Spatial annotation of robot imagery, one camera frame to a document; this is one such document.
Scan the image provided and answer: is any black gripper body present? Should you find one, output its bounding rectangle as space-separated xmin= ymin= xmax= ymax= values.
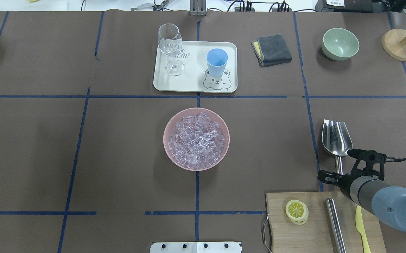
xmin=317 ymin=149 xmax=387 ymax=192

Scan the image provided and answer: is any metal ice scoop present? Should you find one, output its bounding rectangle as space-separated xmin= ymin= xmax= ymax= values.
xmin=322 ymin=119 xmax=353 ymax=175

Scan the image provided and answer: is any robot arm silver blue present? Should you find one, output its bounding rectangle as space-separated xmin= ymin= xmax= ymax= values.
xmin=317 ymin=149 xmax=406 ymax=232

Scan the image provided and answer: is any pile of clear ice cubes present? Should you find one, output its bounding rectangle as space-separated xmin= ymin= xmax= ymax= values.
xmin=168 ymin=111 xmax=226 ymax=168

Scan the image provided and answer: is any blue plastic cup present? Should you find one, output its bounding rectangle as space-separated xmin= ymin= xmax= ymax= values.
xmin=206 ymin=48 xmax=228 ymax=77

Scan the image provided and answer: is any metal rod on board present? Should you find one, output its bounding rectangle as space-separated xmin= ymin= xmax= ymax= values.
xmin=325 ymin=197 xmax=347 ymax=253

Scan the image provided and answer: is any yellow plastic knife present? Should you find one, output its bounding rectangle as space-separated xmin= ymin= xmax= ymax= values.
xmin=355 ymin=205 xmax=371 ymax=253

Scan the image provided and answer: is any yellow lemon half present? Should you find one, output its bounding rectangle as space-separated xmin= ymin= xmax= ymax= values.
xmin=285 ymin=200 xmax=309 ymax=225

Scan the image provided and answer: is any wooden cutting board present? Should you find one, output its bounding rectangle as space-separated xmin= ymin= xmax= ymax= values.
xmin=261 ymin=192 xmax=387 ymax=253

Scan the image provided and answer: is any green bowl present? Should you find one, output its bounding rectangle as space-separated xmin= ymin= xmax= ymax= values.
xmin=322 ymin=28 xmax=360 ymax=61

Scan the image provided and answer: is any wooden stand with round base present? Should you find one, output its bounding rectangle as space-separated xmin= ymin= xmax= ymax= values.
xmin=381 ymin=29 xmax=406 ymax=62

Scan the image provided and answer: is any grey folded cloth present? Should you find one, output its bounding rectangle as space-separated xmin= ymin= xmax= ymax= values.
xmin=251 ymin=34 xmax=292 ymax=67

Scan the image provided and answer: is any pink bowl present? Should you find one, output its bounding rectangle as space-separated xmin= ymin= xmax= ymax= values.
xmin=163 ymin=108 xmax=230 ymax=171

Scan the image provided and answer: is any cream bear tray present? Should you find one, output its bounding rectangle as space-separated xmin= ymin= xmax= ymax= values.
xmin=153 ymin=41 xmax=238 ymax=93

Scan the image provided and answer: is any clear wine glass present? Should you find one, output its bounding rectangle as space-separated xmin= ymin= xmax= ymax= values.
xmin=158 ymin=24 xmax=184 ymax=76

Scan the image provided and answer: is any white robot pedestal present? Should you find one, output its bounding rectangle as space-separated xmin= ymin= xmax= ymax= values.
xmin=150 ymin=241 xmax=243 ymax=253

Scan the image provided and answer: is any aluminium frame post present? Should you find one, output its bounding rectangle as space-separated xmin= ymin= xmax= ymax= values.
xmin=190 ymin=0 xmax=207 ymax=16

